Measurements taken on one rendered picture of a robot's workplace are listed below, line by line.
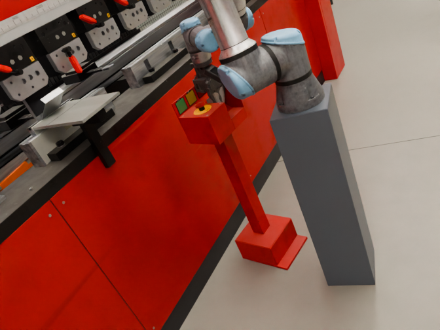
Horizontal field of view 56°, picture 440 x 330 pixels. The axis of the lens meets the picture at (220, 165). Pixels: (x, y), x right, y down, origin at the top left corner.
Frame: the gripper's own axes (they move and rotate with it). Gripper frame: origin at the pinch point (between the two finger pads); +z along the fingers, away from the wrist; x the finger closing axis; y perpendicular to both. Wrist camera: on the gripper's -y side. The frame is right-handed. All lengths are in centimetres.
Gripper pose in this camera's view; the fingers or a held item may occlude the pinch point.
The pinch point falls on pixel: (222, 107)
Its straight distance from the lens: 162.8
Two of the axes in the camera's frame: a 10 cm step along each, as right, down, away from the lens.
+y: -7.7, -1.3, 6.2
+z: 3.0, 7.9, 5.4
